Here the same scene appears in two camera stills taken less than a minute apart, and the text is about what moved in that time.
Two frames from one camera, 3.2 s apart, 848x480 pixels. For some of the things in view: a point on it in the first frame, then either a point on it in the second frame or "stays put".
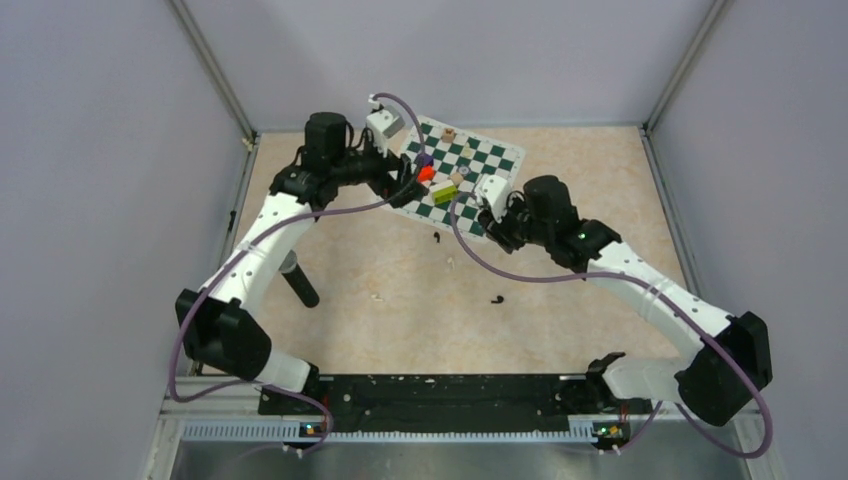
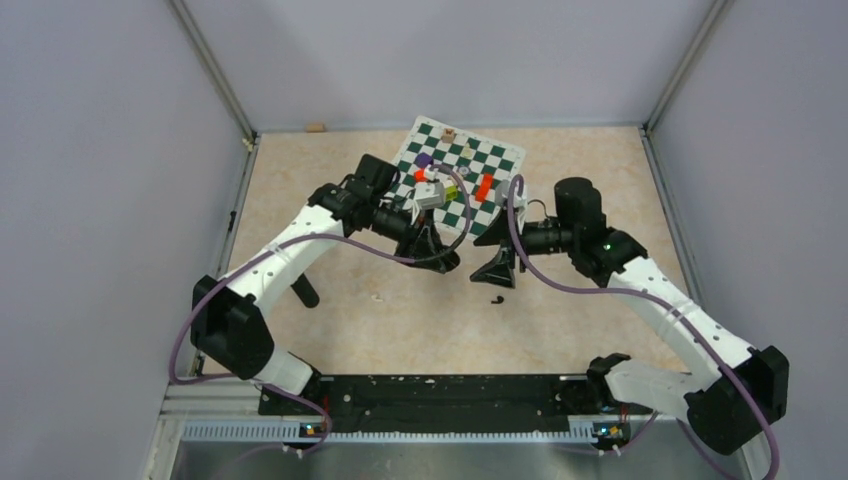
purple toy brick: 424,160 stays put
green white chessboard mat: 451,163 stays put
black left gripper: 389,163 to 423,241
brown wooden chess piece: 449,135 stays put
